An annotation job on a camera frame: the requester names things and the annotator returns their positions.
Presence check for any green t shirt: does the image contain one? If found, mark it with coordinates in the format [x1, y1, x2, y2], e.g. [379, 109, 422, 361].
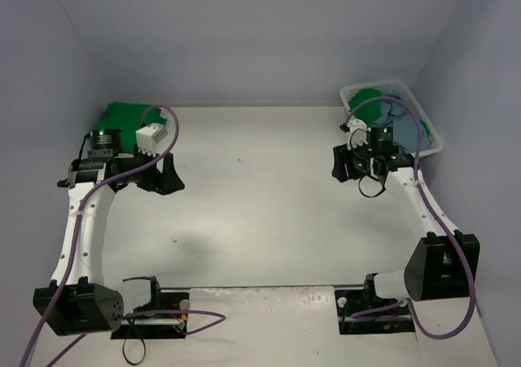
[348, 88, 382, 125]
[92, 102, 150, 155]

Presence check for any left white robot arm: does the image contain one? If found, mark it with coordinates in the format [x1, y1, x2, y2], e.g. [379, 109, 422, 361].
[33, 123, 185, 336]

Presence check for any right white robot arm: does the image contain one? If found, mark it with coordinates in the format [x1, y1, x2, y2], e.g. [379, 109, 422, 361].
[332, 120, 480, 312]

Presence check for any light blue t shirt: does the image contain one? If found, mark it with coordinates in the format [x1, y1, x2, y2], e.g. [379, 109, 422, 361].
[372, 99, 418, 154]

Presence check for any white laundry basket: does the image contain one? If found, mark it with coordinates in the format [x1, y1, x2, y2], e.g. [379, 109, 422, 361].
[339, 80, 444, 157]

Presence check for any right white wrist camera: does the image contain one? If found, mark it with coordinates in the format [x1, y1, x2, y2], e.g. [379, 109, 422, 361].
[339, 118, 368, 150]

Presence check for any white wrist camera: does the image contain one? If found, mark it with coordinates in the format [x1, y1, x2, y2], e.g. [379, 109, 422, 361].
[339, 118, 368, 150]
[135, 123, 168, 157]

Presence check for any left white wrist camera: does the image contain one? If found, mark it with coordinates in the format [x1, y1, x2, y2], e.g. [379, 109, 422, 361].
[135, 123, 168, 157]

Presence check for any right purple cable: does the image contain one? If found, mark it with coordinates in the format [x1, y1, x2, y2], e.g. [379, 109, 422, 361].
[344, 94, 478, 339]

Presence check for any purple cable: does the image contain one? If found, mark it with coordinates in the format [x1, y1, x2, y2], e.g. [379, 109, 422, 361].
[344, 94, 478, 339]
[18, 105, 228, 367]

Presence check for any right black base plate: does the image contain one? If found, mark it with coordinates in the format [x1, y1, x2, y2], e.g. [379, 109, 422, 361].
[334, 288, 415, 335]

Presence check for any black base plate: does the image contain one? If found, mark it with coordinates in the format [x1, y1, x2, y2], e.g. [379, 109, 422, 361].
[334, 288, 415, 335]
[110, 291, 190, 340]

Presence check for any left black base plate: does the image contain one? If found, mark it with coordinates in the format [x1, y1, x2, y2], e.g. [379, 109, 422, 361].
[110, 291, 190, 340]

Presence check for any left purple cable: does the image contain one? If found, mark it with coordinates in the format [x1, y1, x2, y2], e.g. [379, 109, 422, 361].
[18, 105, 228, 367]

